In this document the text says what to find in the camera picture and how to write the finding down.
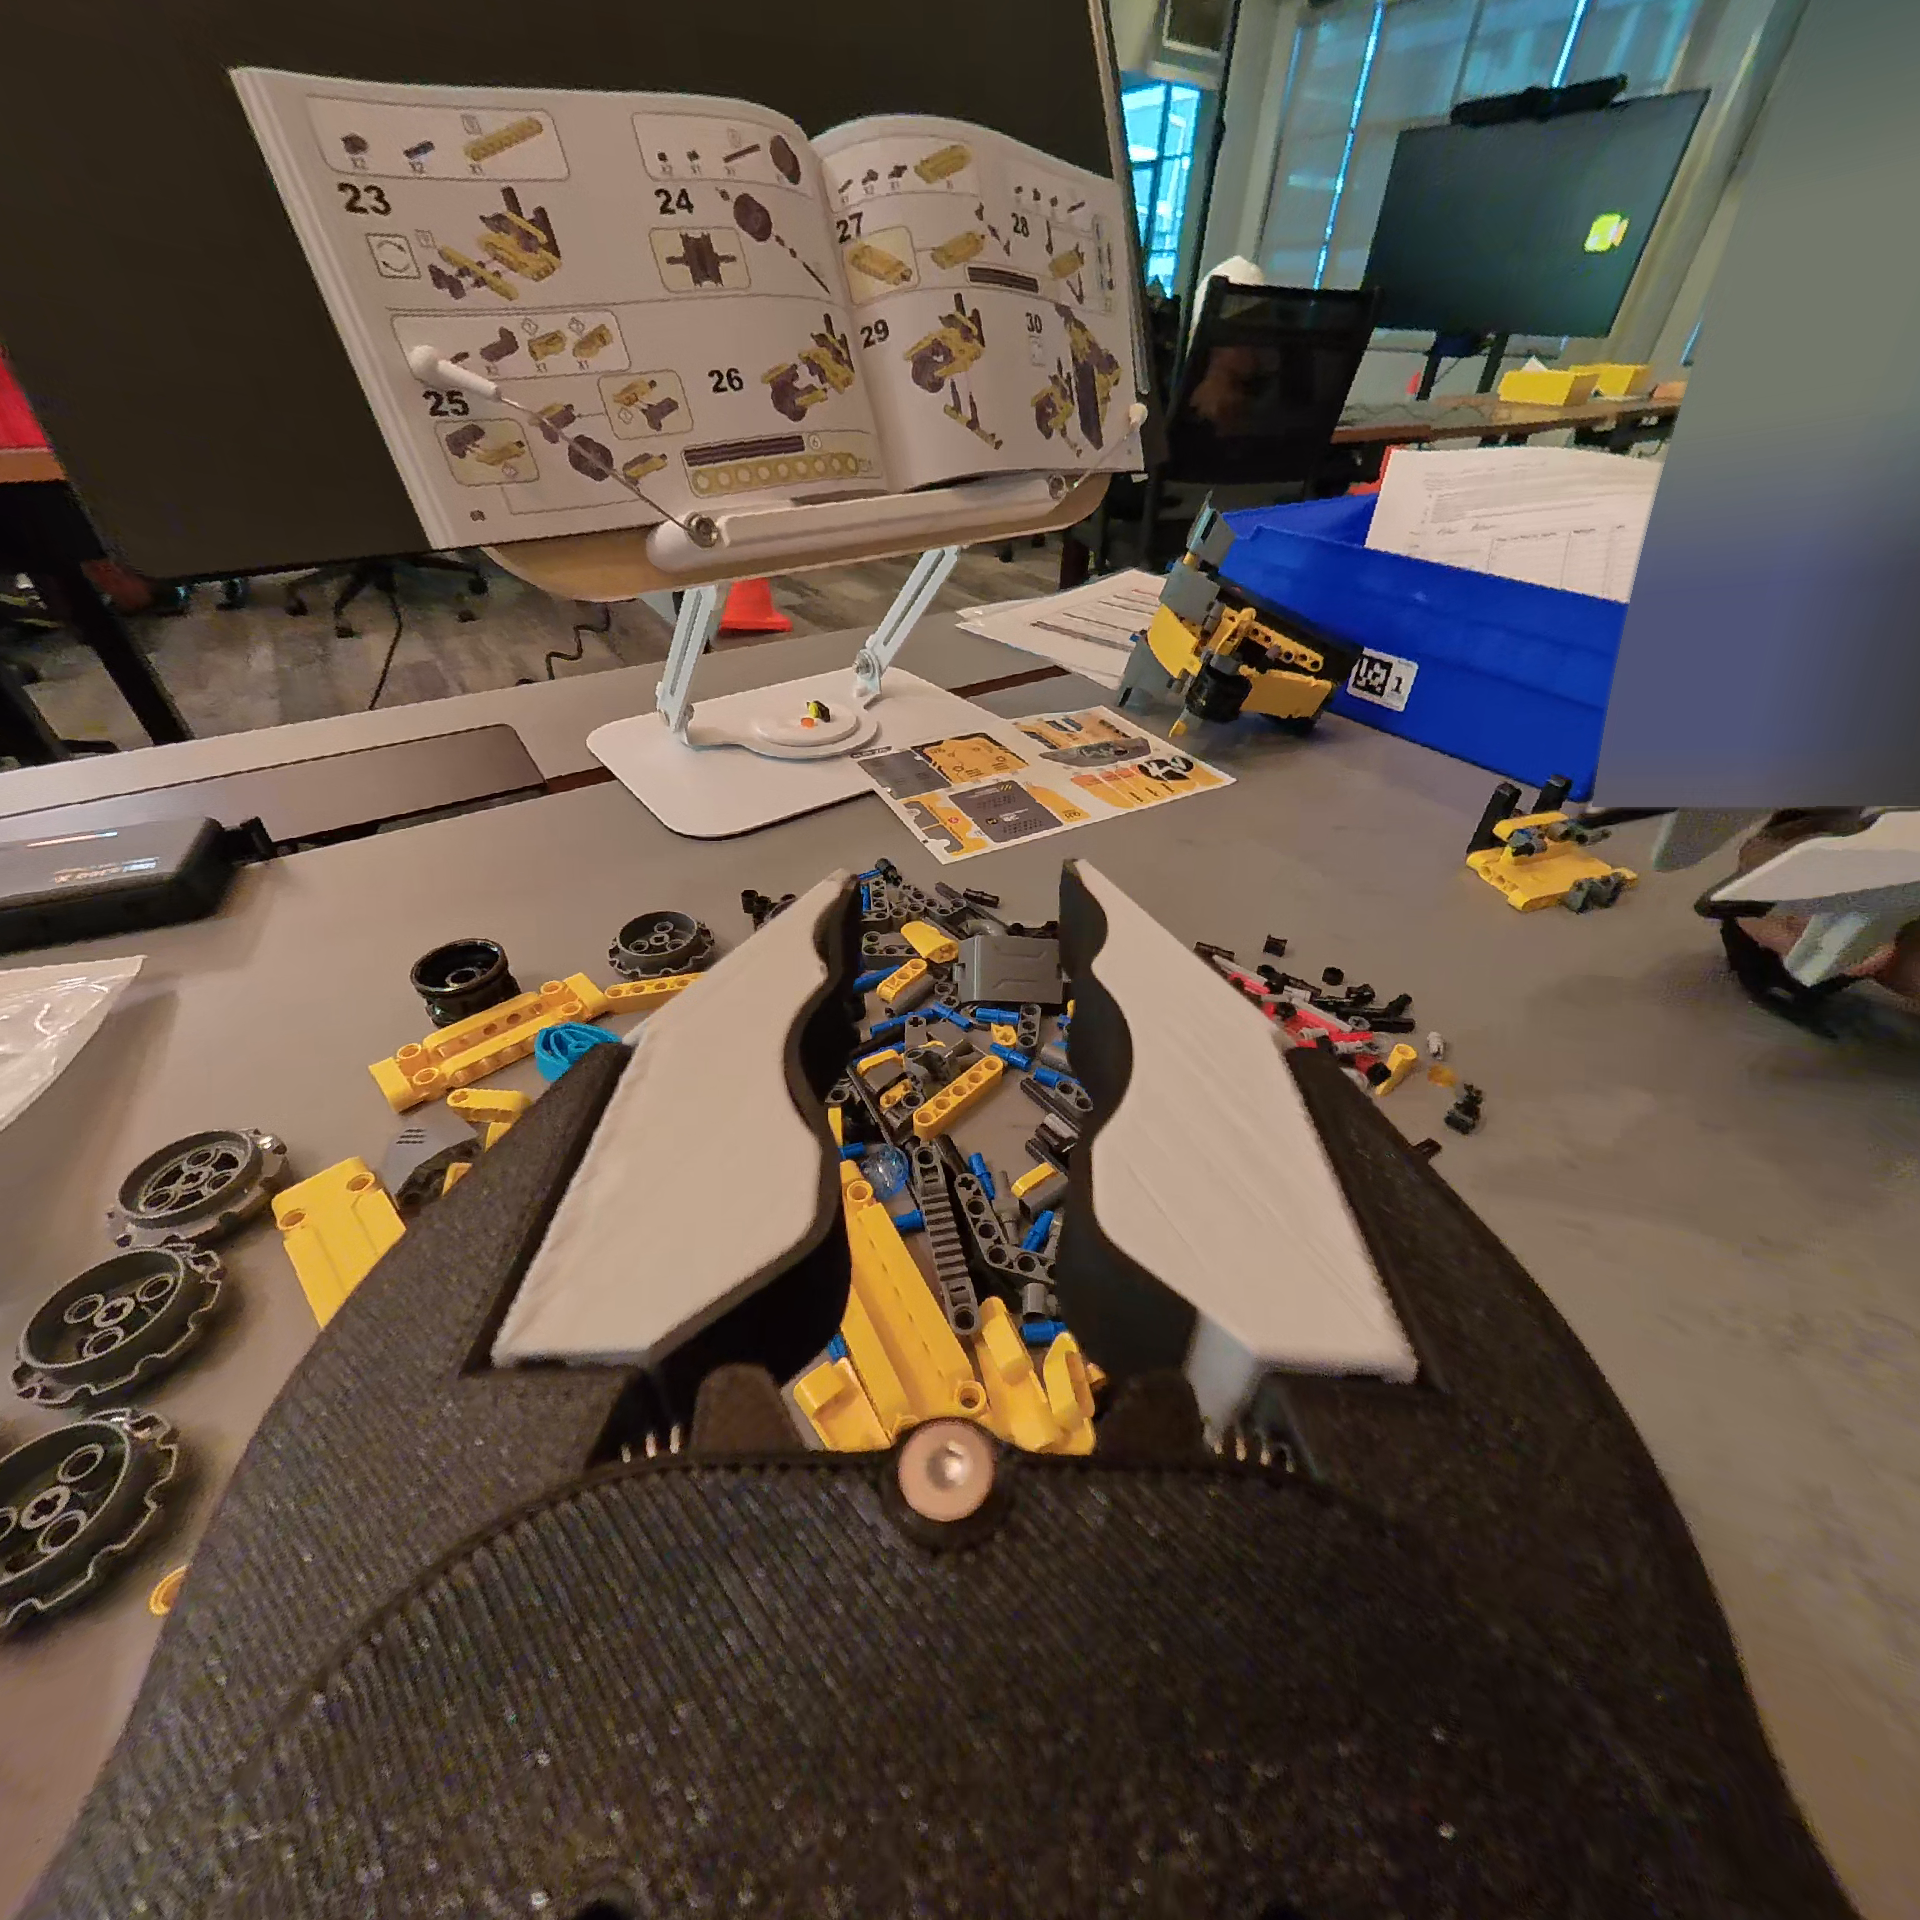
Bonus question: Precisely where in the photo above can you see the clear plastic bag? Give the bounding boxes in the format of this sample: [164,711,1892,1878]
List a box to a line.
[0,954,147,1134]

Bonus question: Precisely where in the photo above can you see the black monitor screen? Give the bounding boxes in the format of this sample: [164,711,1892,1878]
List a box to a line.
[1356,89,1711,345]

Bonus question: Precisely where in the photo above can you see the yellow storage box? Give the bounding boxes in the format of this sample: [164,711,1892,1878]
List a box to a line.
[1495,359,1654,407]

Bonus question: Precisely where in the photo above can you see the long yellow holed beam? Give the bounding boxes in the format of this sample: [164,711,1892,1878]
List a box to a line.
[367,975,608,1111]

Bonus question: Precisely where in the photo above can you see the small yellow brick assembly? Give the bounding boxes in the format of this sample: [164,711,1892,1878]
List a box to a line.
[1463,777,1640,918]

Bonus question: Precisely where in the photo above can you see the yellow sticker sheet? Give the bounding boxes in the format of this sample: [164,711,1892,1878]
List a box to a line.
[855,705,1236,867]

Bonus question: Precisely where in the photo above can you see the yellow panel brick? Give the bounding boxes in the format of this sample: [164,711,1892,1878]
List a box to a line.
[270,1155,411,1327]

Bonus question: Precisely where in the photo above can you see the blue plastic bin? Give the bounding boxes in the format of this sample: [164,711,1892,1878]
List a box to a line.
[1219,489,1638,751]

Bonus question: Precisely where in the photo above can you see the black video bar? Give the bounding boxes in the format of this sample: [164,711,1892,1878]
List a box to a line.
[1450,75,1630,126]

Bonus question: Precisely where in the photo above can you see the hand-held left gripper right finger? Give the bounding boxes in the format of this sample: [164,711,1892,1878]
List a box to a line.
[1055,859,1420,1429]

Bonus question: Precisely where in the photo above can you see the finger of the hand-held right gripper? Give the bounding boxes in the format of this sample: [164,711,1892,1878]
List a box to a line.
[1695,821,1920,923]
[1726,890,1920,1037]

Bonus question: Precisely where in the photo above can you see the grey curved brick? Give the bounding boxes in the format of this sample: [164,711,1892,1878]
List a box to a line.
[382,1122,482,1214]

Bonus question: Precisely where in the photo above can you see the black toothed wheel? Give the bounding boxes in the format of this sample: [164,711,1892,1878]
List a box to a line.
[11,1243,227,1407]
[106,1127,290,1247]
[0,1410,182,1638]

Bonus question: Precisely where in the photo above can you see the black power bank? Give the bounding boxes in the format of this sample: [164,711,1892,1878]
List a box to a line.
[0,813,280,954]

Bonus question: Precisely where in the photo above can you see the black wheel rim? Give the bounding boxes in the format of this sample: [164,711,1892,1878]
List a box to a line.
[608,910,715,985]
[408,935,526,1029]

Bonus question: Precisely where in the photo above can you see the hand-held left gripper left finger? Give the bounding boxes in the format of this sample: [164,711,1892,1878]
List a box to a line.
[487,869,860,1390]

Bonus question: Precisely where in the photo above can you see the black office chair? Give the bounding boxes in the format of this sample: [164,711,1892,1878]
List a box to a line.
[1138,277,1382,557]

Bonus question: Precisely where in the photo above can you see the open instruction booklet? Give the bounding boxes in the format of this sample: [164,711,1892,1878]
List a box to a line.
[230,66,1148,553]

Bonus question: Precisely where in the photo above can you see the white paper sheet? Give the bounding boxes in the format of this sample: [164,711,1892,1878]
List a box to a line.
[1366,449,1666,606]

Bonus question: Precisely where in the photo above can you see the pile of red black pins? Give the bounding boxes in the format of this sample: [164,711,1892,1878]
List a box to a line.
[1191,931,1487,1134]

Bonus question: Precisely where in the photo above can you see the black partition board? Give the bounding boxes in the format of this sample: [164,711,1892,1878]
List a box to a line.
[0,0,1142,586]

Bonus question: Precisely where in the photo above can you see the white book stand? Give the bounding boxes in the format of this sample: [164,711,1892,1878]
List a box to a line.
[406,345,1154,839]

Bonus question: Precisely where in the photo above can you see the pile of yellow grey bricks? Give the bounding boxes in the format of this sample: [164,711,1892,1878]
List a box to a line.
[736,857,1127,1455]

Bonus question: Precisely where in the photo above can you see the printed paper sheets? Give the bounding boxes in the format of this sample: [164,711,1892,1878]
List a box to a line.
[954,569,1203,695]

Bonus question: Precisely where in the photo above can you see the yellow brick vehicle model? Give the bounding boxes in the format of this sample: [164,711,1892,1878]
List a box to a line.
[1118,497,1368,742]

